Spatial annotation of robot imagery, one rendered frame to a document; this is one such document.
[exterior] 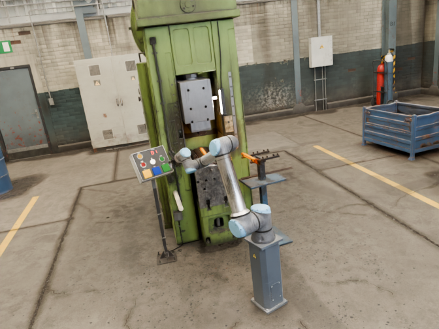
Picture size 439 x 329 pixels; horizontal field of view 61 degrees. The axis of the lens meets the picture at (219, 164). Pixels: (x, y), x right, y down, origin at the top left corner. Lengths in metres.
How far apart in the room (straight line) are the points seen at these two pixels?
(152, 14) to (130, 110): 5.39
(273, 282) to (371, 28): 9.28
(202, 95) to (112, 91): 5.38
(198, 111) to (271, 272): 1.67
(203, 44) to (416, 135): 3.91
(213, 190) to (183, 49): 1.43
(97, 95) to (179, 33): 5.37
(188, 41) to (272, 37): 6.51
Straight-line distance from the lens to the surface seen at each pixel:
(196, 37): 3.81
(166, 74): 3.76
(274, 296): 3.16
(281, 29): 10.27
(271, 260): 2.98
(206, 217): 3.97
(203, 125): 3.72
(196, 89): 3.66
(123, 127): 9.00
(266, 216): 2.82
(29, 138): 10.02
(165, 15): 3.74
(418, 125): 6.50
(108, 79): 8.88
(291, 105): 10.47
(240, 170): 4.08
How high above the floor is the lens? 2.07
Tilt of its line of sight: 18 degrees down
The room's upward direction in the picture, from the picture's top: 7 degrees counter-clockwise
